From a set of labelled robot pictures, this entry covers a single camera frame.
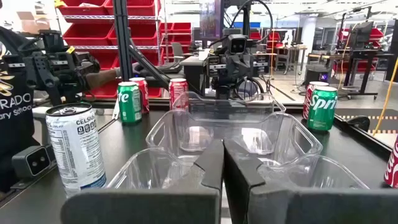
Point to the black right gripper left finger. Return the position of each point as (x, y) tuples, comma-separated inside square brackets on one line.
[(140, 208)]

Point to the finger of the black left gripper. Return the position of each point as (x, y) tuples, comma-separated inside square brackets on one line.
[(229, 76), (242, 76)]

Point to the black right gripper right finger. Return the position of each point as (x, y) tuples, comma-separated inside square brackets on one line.
[(311, 208)]

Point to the red Coca-Cola can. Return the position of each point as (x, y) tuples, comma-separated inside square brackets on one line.
[(308, 102), (178, 91), (393, 168), (144, 96)]

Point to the green Sprite can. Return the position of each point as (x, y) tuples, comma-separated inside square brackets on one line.
[(129, 104), (321, 109)]

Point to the white Celsius can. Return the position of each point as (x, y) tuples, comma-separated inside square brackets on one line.
[(76, 149)]

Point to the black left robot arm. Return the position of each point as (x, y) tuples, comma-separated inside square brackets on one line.
[(246, 18)]

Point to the person's forearm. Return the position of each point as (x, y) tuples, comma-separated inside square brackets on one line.
[(102, 79)]

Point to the grey office chair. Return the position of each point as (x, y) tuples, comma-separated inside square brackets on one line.
[(178, 49)]

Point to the purple display banner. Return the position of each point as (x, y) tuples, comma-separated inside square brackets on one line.
[(210, 18)]

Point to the distant red bin rack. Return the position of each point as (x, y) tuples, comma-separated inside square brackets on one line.
[(182, 29)]

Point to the red plastic storage bin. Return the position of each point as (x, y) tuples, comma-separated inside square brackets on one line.
[(152, 57), (105, 91), (143, 7), (71, 11), (143, 35), (87, 35), (102, 60), (154, 92)]

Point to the black computer case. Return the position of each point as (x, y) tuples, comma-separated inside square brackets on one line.
[(315, 73)]

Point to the black table clamp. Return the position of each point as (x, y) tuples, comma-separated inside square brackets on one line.
[(357, 123)]

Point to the black monitor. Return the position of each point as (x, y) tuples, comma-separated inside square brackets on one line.
[(360, 34)]

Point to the black monitor desk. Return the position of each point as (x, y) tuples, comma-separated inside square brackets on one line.
[(370, 54)]

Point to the person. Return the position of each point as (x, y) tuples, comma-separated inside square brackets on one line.
[(15, 124)]

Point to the cardboard box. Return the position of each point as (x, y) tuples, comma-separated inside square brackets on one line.
[(34, 23)]

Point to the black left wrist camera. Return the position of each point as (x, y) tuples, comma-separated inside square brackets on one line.
[(237, 43)]

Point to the black diagonal frame brace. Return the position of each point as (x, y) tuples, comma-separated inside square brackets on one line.
[(149, 67)]

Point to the black frame post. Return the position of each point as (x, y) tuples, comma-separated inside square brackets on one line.
[(122, 37)]

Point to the grey table-level camera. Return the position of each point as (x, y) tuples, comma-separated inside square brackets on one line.
[(31, 161)]

